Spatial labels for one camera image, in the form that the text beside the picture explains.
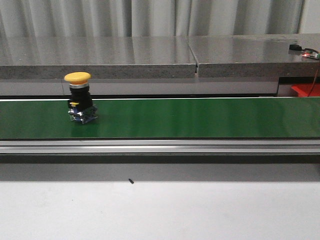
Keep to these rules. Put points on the green conveyor belt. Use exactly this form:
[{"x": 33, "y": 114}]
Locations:
[{"x": 270, "y": 117}]

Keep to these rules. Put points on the red plate tray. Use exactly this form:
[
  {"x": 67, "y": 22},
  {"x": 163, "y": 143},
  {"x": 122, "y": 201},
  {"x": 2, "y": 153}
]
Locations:
[{"x": 305, "y": 90}]

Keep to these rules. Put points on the black connector plug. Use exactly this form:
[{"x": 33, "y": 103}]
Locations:
[{"x": 295, "y": 47}]

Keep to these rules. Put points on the grey stone counter slab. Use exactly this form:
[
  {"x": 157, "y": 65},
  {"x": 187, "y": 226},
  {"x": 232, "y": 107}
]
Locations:
[{"x": 102, "y": 57}]

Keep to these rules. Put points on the small circuit board with LED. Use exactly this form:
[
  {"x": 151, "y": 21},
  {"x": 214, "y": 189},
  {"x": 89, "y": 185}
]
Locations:
[{"x": 311, "y": 54}]

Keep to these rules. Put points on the grey pleated curtain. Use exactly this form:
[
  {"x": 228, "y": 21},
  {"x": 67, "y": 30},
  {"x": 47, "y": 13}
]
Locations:
[{"x": 148, "y": 18}]

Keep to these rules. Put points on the aluminium conveyor side rail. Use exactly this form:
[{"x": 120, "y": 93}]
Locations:
[{"x": 167, "y": 147}]

